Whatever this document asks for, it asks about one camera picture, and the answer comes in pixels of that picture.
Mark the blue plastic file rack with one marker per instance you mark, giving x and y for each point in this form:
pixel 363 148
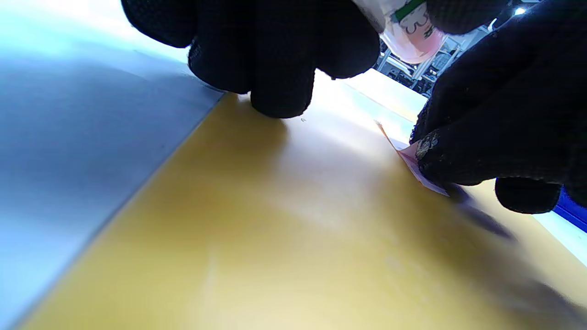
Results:
pixel 573 213

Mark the person's right hand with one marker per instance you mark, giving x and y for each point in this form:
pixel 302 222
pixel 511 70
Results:
pixel 513 110

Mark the pink sticky note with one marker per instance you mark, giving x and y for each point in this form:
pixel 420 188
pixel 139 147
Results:
pixel 410 160

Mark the yellow L-shaped folder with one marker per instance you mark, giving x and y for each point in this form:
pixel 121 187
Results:
pixel 298 229

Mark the person's left hand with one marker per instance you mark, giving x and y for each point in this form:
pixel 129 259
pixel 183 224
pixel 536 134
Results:
pixel 275 50

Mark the orange glue stick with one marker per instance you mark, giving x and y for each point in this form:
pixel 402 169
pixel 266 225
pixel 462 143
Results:
pixel 410 36

